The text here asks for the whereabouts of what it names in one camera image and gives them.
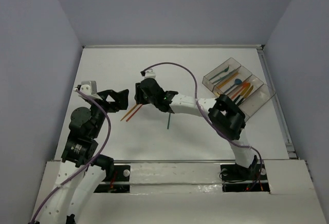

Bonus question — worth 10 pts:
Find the orange chopstick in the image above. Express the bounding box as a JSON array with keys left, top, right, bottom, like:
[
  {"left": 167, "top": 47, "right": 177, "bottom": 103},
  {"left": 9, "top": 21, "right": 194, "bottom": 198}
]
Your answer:
[
  {"left": 126, "top": 104, "right": 143, "bottom": 122},
  {"left": 120, "top": 104, "right": 138, "bottom": 121}
]

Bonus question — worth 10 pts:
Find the teal curved spoon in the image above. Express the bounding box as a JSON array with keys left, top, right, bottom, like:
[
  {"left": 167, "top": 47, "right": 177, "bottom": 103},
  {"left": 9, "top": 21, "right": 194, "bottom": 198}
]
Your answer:
[{"left": 209, "top": 66, "right": 230, "bottom": 80}]

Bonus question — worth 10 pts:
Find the teal fork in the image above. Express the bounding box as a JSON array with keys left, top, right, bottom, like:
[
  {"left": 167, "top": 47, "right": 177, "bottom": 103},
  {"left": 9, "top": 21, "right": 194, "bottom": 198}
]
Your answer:
[{"left": 213, "top": 70, "right": 236, "bottom": 84}]

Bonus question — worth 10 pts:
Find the blue spoon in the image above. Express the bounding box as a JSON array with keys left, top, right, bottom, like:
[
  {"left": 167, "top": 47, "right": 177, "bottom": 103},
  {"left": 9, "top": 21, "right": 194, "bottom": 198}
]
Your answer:
[{"left": 224, "top": 79, "right": 242, "bottom": 94}]

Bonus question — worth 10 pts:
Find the yellow knife black handle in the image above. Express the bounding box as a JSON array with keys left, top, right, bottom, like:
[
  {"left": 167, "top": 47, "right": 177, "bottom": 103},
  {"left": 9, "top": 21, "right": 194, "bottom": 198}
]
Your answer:
[{"left": 234, "top": 85, "right": 250, "bottom": 103}]

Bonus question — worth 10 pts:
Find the orange plastic knife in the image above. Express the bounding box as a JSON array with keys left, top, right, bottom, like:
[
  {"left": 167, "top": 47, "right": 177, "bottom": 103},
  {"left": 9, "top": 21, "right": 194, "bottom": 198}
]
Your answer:
[{"left": 231, "top": 82, "right": 250, "bottom": 100}]

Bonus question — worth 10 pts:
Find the yellow knife dark handle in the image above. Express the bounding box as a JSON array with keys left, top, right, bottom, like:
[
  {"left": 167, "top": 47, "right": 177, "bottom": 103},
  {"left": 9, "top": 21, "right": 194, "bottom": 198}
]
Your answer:
[{"left": 237, "top": 86, "right": 253, "bottom": 106}]

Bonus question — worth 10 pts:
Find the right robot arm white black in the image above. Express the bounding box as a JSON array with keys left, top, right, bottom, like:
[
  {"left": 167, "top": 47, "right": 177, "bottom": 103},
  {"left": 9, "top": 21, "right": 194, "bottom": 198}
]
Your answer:
[{"left": 135, "top": 78, "right": 258, "bottom": 179}]

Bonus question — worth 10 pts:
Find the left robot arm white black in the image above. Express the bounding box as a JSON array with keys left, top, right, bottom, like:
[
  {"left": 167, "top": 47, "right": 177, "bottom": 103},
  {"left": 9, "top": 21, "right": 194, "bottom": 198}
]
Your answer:
[{"left": 31, "top": 83, "right": 129, "bottom": 223}]

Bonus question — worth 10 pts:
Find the teal chopstick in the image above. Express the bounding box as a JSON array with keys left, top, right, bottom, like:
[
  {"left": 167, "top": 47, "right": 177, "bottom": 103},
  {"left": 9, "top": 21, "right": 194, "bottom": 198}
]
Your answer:
[{"left": 167, "top": 113, "right": 171, "bottom": 129}]

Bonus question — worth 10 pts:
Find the clear four-compartment utensil organizer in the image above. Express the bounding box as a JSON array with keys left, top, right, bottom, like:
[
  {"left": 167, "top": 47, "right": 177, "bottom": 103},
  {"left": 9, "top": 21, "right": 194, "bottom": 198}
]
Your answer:
[{"left": 202, "top": 58, "right": 275, "bottom": 121}]

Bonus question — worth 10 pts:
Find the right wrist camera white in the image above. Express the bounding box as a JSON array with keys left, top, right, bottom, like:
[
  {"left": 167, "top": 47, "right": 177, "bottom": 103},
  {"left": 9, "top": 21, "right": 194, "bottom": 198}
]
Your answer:
[{"left": 140, "top": 68, "right": 156, "bottom": 79}]

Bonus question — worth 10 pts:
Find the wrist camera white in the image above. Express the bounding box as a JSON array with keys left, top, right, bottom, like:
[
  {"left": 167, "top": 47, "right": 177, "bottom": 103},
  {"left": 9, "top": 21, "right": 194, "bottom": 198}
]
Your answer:
[
  {"left": 74, "top": 80, "right": 97, "bottom": 96},
  {"left": 140, "top": 68, "right": 156, "bottom": 79}
]

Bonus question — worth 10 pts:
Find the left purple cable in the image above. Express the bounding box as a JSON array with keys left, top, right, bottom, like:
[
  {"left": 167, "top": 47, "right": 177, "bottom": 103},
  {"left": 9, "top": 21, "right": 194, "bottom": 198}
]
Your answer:
[{"left": 30, "top": 91, "right": 112, "bottom": 222}]

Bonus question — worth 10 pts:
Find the purple cable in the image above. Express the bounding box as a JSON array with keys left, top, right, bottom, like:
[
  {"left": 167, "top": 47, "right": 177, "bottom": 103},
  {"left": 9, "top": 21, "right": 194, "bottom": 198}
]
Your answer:
[
  {"left": 140, "top": 62, "right": 263, "bottom": 191},
  {"left": 30, "top": 91, "right": 112, "bottom": 222}
]

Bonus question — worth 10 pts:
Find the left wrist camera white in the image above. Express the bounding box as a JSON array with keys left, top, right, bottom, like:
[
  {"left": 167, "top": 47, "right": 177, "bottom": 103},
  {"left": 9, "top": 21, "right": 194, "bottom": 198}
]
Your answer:
[{"left": 74, "top": 80, "right": 97, "bottom": 96}]

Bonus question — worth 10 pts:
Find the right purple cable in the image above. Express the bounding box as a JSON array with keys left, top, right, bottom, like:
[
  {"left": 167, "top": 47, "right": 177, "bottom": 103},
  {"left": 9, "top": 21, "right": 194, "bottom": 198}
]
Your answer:
[{"left": 140, "top": 62, "right": 263, "bottom": 191}]

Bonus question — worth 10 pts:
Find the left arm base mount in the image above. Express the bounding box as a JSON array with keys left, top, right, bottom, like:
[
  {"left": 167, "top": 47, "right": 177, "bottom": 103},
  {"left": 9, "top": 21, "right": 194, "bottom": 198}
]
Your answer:
[{"left": 94, "top": 164, "right": 131, "bottom": 194}]

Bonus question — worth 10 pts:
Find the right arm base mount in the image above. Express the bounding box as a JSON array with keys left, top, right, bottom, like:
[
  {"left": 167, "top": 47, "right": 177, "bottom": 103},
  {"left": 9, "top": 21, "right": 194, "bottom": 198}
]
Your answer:
[{"left": 219, "top": 164, "right": 270, "bottom": 193}]

